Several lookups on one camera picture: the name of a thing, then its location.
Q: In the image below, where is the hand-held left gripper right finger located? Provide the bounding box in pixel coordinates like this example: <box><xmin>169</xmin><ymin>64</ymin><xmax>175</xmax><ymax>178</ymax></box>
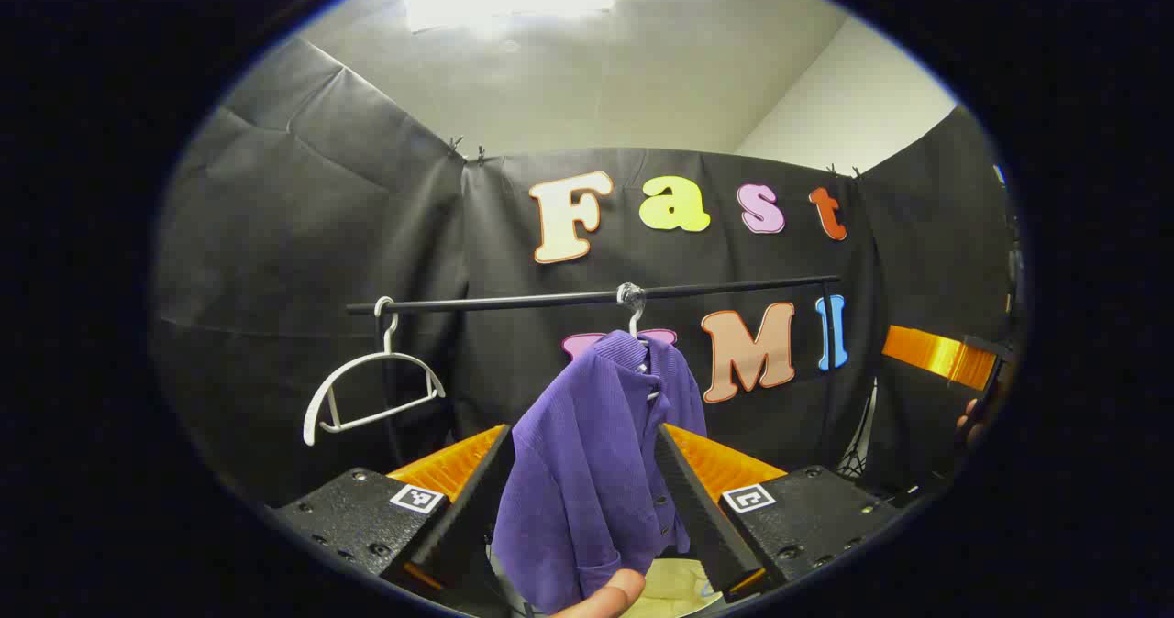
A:
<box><xmin>655</xmin><ymin>421</ymin><xmax>907</xmax><ymax>603</ymax></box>

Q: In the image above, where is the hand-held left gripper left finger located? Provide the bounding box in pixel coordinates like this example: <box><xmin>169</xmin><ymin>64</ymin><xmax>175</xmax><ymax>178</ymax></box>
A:
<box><xmin>269</xmin><ymin>423</ymin><xmax>516</xmax><ymax>596</ymax></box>

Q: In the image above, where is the beige laundry hamper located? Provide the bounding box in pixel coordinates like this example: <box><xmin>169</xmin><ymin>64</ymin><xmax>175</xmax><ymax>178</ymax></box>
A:
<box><xmin>633</xmin><ymin>556</ymin><xmax>730</xmax><ymax>618</ymax></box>

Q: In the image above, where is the purple knit cardigan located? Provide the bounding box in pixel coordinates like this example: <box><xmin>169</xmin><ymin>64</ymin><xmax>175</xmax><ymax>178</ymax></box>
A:
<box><xmin>491</xmin><ymin>329</ymin><xmax>709</xmax><ymax>614</ymax></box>

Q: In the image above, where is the small white plastic hanger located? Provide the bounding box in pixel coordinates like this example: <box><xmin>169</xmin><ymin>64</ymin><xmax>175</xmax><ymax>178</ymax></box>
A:
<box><xmin>303</xmin><ymin>295</ymin><xmax>448</xmax><ymax>447</ymax></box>

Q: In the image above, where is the large white plastic hanger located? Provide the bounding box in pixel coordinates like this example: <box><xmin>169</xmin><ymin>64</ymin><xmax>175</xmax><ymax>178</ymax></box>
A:
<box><xmin>626</xmin><ymin>299</ymin><xmax>663</xmax><ymax>403</ymax></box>

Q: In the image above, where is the black clothes rack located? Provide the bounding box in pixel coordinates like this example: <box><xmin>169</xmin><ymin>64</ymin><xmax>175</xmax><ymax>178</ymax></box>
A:
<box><xmin>347</xmin><ymin>274</ymin><xmax>845</xmax><ymax>472</ymax></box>

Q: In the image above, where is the black backdrop cloth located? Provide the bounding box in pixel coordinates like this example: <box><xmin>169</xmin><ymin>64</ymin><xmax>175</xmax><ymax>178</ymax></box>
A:
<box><xmin>151</xmin><ymin>36</ymin><xmax>1019</xmax><ymax>509</ymax></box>

